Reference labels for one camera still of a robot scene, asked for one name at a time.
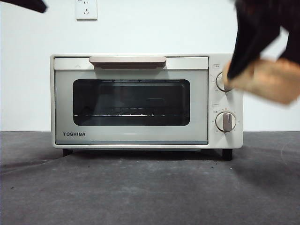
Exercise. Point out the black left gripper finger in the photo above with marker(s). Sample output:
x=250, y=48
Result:
x=25, y=4

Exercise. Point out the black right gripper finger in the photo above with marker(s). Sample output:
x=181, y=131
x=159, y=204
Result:
x=294, y=47
x=250, y=44

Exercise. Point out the golden bread loaf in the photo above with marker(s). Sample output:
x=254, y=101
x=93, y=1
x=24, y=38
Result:
x=267, y=82

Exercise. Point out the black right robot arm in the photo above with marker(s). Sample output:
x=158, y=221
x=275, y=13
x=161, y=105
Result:
x=264, y=11

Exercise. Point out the beige oven knob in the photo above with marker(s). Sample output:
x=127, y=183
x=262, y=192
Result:
x=220, y=82
x=225, y=122

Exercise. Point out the white Toshiba toaster oven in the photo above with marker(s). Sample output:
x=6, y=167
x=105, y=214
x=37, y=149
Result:
x=225, y=140

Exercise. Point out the white wall socket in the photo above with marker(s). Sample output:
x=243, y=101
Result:
x=86, y=10

